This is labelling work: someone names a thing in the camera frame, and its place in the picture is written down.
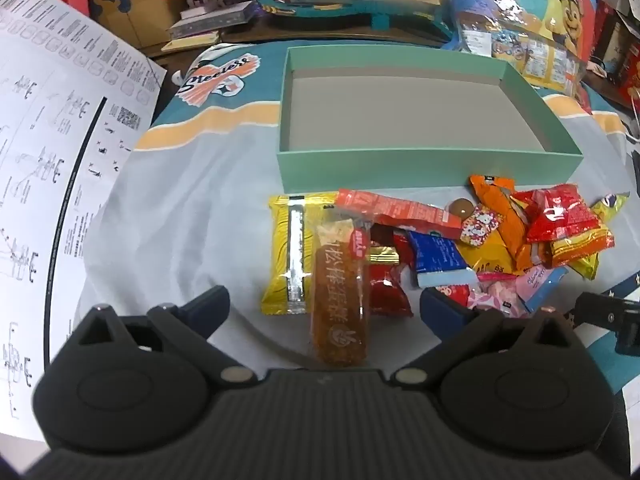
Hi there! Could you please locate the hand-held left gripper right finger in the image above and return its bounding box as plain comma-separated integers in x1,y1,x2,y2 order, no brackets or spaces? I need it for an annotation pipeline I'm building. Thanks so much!
390,287,583,388

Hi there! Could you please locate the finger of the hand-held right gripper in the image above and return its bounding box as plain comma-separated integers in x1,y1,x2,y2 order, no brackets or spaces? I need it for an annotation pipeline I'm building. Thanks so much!
572,291,640,356

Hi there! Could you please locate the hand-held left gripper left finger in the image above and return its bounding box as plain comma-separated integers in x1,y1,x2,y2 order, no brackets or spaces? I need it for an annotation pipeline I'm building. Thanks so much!
72,285,258,388

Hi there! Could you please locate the small red patterned packet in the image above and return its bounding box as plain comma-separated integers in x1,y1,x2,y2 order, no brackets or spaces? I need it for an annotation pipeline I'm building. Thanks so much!
434,284,474,309

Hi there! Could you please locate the blue snack packet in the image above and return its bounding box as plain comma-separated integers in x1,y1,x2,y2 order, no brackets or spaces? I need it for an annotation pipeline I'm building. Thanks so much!
406,230,479,289

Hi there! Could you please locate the pink patterned snack packet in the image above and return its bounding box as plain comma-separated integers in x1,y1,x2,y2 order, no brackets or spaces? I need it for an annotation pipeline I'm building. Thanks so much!
465,272,531,318

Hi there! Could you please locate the shiny red foil packet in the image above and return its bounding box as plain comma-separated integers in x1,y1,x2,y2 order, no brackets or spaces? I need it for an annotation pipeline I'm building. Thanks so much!
367,227,416,318

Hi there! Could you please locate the light pink snack packet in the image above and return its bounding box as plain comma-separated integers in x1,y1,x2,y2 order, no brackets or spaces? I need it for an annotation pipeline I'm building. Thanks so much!
515,265,569,312

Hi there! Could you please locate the orange and yellow snack packet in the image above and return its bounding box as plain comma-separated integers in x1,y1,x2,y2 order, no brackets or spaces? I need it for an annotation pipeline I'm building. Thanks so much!
549,226,616,268

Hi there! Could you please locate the small gold brown packet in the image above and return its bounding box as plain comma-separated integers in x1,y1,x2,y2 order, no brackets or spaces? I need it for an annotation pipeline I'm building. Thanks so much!
367,246,402,267

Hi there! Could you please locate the yellow packet with silver seam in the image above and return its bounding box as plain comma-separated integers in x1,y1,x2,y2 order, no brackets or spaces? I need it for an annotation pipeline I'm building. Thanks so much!
261,192,341,316

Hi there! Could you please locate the small cartoon cat packet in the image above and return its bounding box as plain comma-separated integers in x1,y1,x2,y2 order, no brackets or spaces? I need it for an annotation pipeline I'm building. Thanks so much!
459,205,504,249

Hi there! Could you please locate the long clear brown snack packet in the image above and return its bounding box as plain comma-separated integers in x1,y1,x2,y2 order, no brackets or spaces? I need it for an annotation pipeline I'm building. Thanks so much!
305,210,374,368

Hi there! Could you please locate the long orange-red snack packet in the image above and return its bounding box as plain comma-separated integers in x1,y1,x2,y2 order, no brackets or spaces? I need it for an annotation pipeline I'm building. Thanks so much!
334,188,466,241

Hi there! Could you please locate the red snack packet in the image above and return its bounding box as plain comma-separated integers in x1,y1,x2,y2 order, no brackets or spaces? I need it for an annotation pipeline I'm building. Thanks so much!
510,183,602,244

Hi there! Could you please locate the gold foil snack packet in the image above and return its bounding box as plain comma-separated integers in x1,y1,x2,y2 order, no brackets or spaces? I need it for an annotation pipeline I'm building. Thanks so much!
570,191,632,281

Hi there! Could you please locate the mint green cardboard box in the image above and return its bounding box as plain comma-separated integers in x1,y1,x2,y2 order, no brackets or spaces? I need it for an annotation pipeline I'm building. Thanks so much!
276,45,585,196

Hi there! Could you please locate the printed instruction paper sheet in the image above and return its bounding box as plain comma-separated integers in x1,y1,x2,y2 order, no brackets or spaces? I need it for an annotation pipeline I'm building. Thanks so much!
0,0,168,441

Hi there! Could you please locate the red printed box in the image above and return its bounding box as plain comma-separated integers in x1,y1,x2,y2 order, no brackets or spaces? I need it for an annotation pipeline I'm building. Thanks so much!
595,0,640,108

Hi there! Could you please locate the stack of grey boxes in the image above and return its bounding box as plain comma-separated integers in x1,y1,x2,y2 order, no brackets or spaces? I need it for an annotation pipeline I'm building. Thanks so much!
166,0,257,42

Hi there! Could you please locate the cartoon dog foil bag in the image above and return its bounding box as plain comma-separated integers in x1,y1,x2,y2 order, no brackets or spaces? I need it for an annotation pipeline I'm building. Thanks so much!
440,0,599,103

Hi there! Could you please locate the cardboard box with blue print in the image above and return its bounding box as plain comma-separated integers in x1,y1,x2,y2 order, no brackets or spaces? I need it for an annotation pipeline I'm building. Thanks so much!
89,0,173,52

